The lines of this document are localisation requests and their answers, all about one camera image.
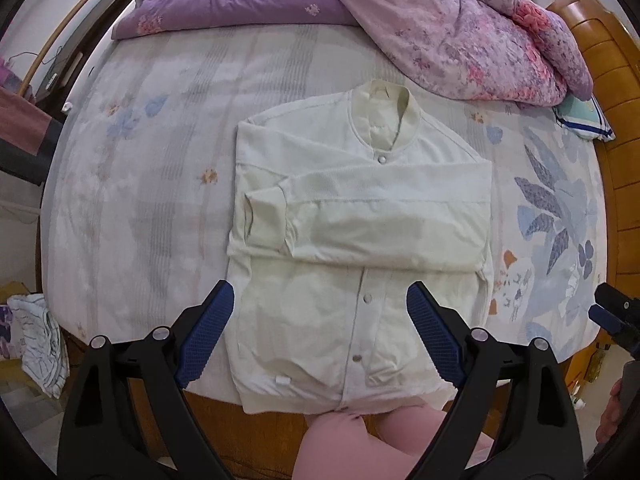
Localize curved wooden pole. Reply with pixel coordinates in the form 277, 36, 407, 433
22, 0, 161, 96

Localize blue striped pillow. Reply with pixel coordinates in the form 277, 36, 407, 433
552, 95, 616, 142

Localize purple printed bag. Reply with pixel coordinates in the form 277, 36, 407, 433
0, 305, 16, 361

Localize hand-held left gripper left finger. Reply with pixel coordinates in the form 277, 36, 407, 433
57, 280, 236, 480

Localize person's pink pants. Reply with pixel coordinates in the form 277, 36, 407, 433
292, 392, 493, 480

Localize wooden headboard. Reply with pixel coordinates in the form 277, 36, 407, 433
546, 0, 640, 286

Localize person's right hand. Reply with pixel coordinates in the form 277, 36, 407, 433
597, 382, 623, 456

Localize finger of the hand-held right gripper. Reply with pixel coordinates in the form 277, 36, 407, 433
596, 282, 640, 318
588, 303, 640, 361

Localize white striped cloth pile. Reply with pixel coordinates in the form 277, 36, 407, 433
7, 294, 71, 400

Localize wooden nightstand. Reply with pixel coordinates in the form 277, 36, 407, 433
565, 340, 640, 411

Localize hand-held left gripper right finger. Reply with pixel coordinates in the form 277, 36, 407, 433
406, 281, 586, 480

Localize white snap-button jacket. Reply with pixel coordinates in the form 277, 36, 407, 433
225, 79, 496, 416

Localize pink cloth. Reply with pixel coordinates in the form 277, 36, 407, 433
0, 57, 63, 161

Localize bed with floral sheet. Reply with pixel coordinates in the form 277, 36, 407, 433
40, 22, 603, 411

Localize purple floral quilt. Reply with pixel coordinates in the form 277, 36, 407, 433
111, 0, 595, 108

